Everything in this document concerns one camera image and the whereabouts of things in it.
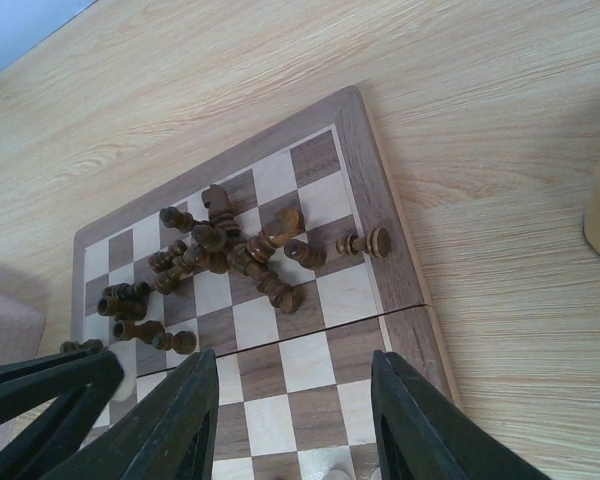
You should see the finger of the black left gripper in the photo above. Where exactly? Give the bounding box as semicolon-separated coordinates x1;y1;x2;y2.
0;347;124;479

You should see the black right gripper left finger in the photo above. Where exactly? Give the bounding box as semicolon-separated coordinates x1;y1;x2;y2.
44;349;219;479

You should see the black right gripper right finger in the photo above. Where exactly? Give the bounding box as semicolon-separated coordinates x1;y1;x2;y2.
371;350;547;479

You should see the white chess piece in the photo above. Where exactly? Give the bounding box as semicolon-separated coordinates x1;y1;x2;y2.
112;349;136;402

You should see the pile of dark chess pieces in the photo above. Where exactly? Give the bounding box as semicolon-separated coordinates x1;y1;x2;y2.
72;174;327;353

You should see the wooden folding chess board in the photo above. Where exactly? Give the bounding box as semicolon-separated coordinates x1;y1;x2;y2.
71;86;460;479

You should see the dark pawn lying alone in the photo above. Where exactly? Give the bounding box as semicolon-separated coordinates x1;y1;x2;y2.
336;227;392;258

